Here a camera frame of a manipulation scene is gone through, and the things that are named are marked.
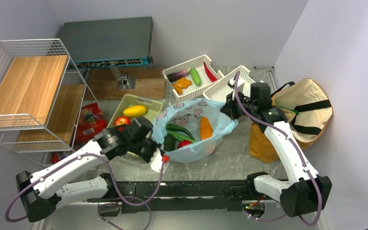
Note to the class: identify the grey network switch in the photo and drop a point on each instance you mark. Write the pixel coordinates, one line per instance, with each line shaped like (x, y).
(109, 43)

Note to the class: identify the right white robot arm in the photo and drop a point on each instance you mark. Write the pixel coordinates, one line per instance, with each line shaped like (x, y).
(306, 192)

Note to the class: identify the red toy chili pepper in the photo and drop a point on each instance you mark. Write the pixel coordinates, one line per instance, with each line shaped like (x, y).
(209, 74)

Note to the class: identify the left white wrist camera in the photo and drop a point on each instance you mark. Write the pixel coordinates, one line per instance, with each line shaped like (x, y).
(156, 161)

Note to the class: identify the white basket with vegetables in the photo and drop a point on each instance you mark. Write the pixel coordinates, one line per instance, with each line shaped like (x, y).
(193, 91)

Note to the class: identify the white wire shelf rack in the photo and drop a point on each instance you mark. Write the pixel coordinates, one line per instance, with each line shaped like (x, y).
(41, 96)

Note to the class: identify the red toy tomato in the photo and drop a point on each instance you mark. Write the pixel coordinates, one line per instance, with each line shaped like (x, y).
(183, 143)

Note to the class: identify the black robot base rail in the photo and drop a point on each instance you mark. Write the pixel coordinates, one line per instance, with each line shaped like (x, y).
(229, 195)

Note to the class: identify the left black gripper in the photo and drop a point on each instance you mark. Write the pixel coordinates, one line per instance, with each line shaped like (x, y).
(155, 144)

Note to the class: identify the red snack packet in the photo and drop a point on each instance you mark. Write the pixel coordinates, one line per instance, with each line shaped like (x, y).
(91, 122)

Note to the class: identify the grey metal camera stand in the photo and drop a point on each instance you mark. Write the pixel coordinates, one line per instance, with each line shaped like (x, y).
(125, 81)

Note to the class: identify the orange toy ginger root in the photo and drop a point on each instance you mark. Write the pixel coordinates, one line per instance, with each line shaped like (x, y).
(181, 84)

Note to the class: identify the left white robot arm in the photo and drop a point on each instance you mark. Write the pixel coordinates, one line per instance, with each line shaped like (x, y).
(41, 193)

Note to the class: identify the empty white plastic basket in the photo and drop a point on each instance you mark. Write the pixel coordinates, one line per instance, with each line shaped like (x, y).
(219, 90)

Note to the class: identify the green toy vegetable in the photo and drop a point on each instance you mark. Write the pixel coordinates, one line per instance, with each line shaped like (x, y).
(174, 127)

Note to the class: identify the red toy apple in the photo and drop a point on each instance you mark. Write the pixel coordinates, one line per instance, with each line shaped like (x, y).
(121, 120)

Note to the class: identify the yellow canvas tote bag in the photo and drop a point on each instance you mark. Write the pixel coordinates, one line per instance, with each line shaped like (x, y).
(307, 109)

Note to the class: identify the light green plastic basket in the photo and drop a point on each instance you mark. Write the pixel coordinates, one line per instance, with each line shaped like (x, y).
(119, 146)

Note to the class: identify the blue printed plastic grocery bag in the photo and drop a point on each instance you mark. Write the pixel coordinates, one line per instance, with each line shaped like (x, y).
(197, 126)

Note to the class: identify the long green toy pepper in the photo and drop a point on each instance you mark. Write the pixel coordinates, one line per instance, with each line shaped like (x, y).
(180, 137)

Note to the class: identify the purple toy eggplant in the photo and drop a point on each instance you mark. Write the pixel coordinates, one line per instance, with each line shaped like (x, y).
(173, 77)

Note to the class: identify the yellow toy lemon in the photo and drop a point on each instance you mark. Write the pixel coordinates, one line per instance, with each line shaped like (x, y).
(134, 111)

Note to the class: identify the orange toy carrot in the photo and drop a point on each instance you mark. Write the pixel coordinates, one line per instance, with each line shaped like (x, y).
(205, 128)

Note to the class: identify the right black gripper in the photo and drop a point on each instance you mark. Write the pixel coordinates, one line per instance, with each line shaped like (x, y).
(229, 108)

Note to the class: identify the dark green toy avocado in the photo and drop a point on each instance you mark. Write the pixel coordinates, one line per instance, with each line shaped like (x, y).
(169, 143)

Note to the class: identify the green toy cucumber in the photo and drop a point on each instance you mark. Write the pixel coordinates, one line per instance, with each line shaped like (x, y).
(195, 77)

